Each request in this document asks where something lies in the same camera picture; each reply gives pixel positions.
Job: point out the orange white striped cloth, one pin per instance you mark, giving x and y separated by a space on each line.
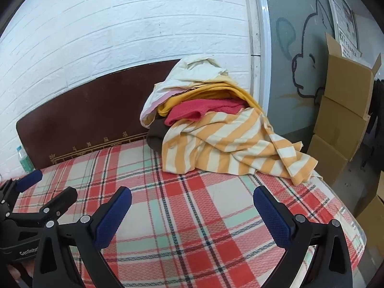
225 144

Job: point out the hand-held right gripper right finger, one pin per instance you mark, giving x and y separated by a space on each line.
274 220

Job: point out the open cardboard box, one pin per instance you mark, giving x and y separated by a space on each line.
349 75

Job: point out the clear plastic water bottle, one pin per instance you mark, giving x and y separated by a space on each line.
24 160

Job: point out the pile of folded clothes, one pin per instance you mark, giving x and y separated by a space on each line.
186 75

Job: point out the dark hanging cloth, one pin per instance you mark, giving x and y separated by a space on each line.
376 117

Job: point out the pink cloth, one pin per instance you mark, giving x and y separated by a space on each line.
157 100

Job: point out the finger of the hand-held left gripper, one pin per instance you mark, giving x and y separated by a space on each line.
60 199
30 178

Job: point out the white door frame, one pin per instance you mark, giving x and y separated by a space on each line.
256 36

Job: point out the white wall notice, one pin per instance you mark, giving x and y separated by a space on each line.
345 15

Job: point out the dark brown wooden headboard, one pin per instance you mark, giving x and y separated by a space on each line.
90 111

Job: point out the red cloth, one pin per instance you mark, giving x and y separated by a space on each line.
204 106

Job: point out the red plaid blanket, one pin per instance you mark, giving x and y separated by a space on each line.
195 216

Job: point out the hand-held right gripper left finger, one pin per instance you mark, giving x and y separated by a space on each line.
112 219

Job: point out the closed cardboard box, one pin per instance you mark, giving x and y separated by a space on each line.
372 219
325 159
339 126

